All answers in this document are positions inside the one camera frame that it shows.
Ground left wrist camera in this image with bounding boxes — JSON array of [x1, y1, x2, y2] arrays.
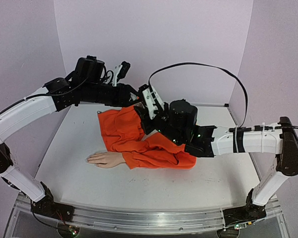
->
[[112, 61, 131, 86]]

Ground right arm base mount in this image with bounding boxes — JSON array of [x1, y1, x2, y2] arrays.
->
[[223, 189, 267, 228]]

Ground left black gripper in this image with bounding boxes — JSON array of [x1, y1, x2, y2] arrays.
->
[[83, 81, 146, 108]]

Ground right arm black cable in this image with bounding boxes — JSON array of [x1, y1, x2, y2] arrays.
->
[[148, 61, 249, 128]]

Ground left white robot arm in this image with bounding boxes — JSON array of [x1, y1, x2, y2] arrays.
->
[[0, 56, 138, 217]]

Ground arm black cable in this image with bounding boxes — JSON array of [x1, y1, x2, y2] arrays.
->
[[148, 61, 249, 128], [100, 70, 115, 86]]

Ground orange cloth garment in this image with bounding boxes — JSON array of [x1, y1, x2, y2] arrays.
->
[[98, 106, 197, 170]]

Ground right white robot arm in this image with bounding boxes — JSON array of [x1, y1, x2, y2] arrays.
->
[[134, 100, 298, 206]]

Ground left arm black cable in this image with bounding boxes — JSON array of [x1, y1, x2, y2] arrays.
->
[[100, 70, 115, 86]]

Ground mannequin hand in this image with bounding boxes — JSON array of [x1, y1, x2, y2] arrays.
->
[[86, 152, 126, 169]]

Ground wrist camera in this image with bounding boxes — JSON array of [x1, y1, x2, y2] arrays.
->
[[139, 84, 164, 120], [112, 61, 131, 86]]

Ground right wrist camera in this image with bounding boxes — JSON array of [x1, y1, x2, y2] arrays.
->
[[139, 84, 164, 120]]

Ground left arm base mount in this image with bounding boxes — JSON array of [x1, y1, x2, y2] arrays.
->
[[31, 188, 75, 222]]

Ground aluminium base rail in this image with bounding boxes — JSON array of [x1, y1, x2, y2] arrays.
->
[[4, 193, 290, 238]]

